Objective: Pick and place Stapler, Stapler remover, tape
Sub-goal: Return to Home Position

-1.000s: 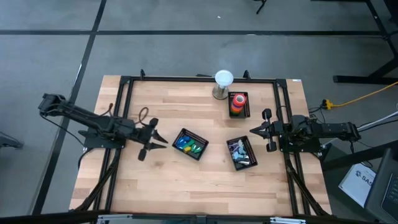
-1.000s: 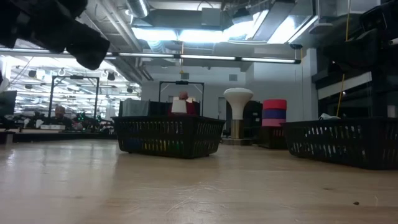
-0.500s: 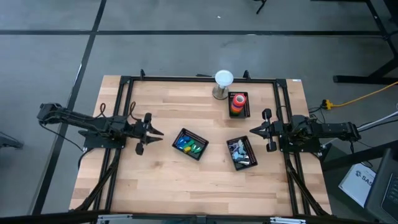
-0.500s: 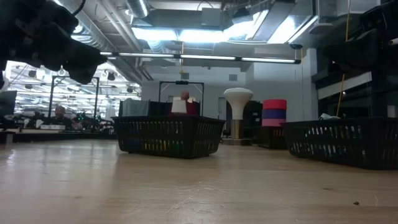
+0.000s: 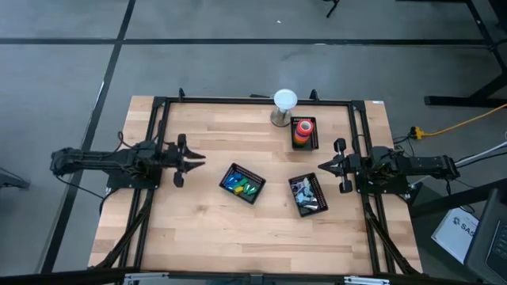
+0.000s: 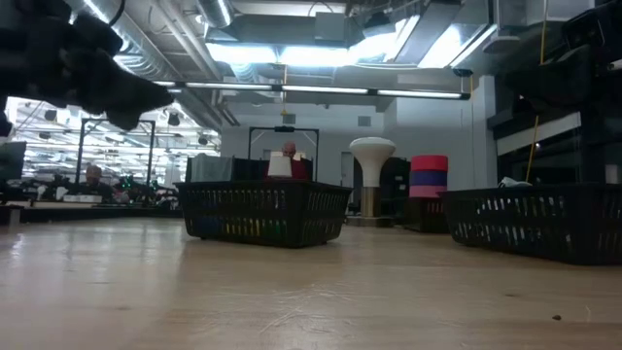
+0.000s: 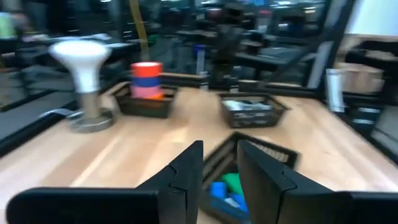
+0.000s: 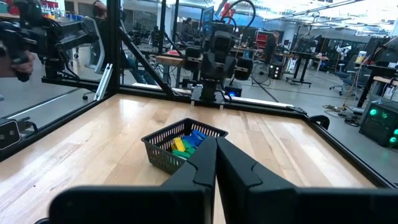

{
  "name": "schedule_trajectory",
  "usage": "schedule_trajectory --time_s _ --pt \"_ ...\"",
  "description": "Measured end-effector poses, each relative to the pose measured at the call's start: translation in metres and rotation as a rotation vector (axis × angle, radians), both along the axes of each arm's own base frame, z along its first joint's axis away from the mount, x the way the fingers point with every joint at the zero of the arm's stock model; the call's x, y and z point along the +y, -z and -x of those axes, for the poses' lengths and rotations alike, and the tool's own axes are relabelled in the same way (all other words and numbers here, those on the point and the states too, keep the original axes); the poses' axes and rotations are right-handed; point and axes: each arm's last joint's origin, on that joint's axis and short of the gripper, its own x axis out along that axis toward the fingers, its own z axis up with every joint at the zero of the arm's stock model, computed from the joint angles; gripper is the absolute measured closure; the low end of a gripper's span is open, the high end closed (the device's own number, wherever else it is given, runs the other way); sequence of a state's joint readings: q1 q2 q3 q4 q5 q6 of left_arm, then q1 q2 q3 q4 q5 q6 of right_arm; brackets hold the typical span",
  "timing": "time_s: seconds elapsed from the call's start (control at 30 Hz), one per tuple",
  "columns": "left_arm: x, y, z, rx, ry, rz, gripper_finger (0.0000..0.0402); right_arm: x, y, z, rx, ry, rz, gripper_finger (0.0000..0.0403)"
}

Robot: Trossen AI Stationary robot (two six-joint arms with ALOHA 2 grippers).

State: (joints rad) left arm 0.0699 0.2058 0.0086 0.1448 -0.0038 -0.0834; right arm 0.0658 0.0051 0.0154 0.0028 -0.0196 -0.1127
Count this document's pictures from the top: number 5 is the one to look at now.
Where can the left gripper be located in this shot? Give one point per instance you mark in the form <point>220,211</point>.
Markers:
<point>179,158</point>

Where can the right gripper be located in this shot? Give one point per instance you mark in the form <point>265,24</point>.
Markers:
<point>346,164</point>

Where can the black plastic basket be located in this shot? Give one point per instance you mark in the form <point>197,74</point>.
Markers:
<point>315,142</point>
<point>257,198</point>
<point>321,206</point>

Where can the orange tape roll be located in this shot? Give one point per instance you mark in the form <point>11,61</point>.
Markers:
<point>302,141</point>

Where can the green tape roll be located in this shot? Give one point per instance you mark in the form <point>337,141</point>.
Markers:
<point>298,145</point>

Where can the blue stapler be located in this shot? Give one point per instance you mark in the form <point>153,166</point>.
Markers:
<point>229,181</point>
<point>237,176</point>
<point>233,185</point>

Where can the grey staple remover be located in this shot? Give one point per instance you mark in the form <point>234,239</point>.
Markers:
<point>310,205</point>

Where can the red tape roll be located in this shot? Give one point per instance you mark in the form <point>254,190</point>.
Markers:
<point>298,128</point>

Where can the yellow stapler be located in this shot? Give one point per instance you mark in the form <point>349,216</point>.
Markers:
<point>238,190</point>

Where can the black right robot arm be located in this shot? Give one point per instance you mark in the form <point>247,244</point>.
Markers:
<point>412,164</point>

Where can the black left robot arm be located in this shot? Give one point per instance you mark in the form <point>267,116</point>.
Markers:
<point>99,160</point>

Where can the white mushroom lamp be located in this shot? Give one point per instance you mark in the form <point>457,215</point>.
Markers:
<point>285,99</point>

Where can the black beam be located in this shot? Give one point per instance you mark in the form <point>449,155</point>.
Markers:
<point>455,200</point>

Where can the white cardboard box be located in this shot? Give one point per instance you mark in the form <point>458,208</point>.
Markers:
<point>451,237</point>

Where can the grey pole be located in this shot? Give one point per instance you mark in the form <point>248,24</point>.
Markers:
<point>483,152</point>

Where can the black tripod leg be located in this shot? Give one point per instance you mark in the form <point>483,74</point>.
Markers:
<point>332,8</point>

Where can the dark laptop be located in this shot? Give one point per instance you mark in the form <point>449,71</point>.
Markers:
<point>487,237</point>

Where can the black rig crossbar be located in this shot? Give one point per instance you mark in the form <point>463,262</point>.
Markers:
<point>59,277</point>

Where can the grey furniture foot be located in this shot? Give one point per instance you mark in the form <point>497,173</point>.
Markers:
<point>12,182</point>

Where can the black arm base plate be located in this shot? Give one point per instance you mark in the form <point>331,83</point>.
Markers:
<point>119,182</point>
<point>392,186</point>

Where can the black desk frame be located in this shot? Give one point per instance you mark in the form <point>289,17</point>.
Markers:
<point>455,101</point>

